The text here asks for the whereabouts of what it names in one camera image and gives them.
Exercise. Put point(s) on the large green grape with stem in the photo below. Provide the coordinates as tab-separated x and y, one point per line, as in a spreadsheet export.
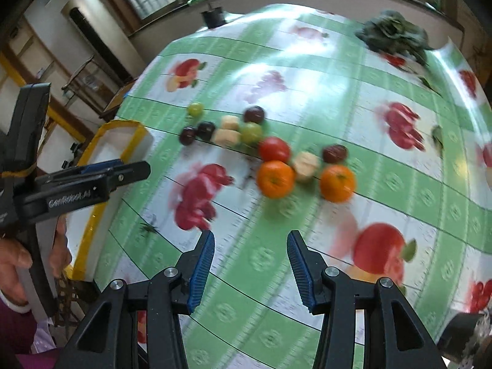
251	133

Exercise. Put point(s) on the beige cake chunk front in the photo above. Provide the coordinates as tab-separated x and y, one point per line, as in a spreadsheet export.
227	138

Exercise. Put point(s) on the small green calyx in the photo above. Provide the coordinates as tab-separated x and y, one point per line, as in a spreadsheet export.
147	228

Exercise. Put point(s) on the yellow rimmed white tray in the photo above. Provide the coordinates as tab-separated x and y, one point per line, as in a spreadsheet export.
113	160

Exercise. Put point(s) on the dark green leafy vegetable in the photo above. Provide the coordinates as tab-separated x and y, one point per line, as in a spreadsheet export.
392	34

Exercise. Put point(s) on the wooden chair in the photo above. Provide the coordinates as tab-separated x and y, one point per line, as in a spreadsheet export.
91	84

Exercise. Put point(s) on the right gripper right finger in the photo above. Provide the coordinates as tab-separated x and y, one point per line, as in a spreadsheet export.
394	336

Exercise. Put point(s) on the black pen holder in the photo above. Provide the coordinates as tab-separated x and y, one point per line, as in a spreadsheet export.
214	17

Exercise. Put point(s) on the pale cake chunk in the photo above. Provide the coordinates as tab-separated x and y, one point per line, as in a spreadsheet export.
305	165

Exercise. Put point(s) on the person left hand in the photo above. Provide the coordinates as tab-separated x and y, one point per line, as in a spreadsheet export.
14	256

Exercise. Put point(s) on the small orange tangerine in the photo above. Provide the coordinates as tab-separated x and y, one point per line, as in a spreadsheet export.
337	184

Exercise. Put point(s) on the beige cake chunk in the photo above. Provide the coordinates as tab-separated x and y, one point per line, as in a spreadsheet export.
227	138
230	122

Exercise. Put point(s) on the black plum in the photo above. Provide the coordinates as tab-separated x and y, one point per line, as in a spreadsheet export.
205	130

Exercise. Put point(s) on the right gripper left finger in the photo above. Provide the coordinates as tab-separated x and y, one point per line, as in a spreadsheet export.
107	336

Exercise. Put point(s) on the dark red date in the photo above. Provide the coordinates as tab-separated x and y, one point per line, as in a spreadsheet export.
334	154

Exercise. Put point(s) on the dark red plum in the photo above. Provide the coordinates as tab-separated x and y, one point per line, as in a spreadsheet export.
254	114

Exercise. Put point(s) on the large red tomato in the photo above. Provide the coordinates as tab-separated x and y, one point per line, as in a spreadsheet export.
274	149

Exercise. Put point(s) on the dry brown stem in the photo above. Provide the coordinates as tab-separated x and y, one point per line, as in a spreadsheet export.
253	165

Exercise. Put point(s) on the large orange tangerine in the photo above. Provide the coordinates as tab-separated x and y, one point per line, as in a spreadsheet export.
275	179

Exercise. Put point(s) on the small green grape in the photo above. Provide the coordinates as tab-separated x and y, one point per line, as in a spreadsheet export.
195	109

